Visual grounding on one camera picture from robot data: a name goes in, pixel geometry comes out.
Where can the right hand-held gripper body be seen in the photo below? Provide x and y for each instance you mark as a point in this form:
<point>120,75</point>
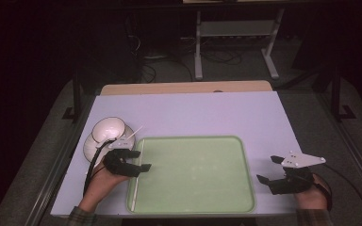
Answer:
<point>295,180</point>

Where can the person's right hand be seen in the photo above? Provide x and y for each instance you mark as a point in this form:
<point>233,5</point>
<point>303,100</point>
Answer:
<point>314,196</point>

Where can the aluminium rail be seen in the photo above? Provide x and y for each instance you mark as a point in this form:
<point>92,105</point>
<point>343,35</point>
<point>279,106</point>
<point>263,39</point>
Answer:
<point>355,150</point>
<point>56,169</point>

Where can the white ceramic bowl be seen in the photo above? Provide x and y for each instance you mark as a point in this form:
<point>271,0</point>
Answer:
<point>108,129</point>

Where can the white metal desk frame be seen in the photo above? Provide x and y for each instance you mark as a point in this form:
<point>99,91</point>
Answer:
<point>237,28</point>

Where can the wooden table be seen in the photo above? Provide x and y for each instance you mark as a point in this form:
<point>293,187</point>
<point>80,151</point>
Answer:
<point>185,87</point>

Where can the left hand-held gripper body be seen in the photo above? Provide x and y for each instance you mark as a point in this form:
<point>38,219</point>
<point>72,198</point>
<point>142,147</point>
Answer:
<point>119,164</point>

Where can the green plastic tray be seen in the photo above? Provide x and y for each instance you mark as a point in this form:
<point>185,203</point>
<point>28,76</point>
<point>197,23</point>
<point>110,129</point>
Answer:
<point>194,175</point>

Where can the white work board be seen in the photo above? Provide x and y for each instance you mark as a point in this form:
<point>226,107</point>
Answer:
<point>185,113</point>

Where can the black metal stand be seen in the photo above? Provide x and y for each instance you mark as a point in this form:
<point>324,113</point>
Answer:
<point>77,100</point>
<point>337,97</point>

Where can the white ceramic plate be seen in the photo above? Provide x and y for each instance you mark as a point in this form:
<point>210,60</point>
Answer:
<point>89,150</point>

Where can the person's left hand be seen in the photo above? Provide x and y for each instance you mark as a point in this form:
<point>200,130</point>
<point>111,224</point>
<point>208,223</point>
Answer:
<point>102,185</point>

